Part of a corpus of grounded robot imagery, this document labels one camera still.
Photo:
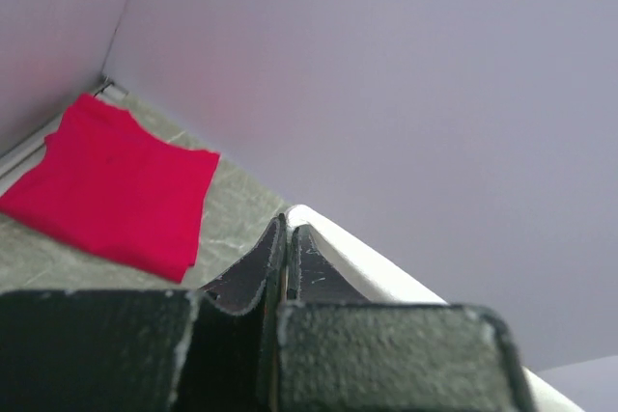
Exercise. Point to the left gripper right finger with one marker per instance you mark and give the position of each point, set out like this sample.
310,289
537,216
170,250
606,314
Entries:
386,349

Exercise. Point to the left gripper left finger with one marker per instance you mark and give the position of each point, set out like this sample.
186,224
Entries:
205,349

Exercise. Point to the white t shirt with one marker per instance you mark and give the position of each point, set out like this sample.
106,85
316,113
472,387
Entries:
386,267

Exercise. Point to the folded red t shirt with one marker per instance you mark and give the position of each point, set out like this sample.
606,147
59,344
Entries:
108,187

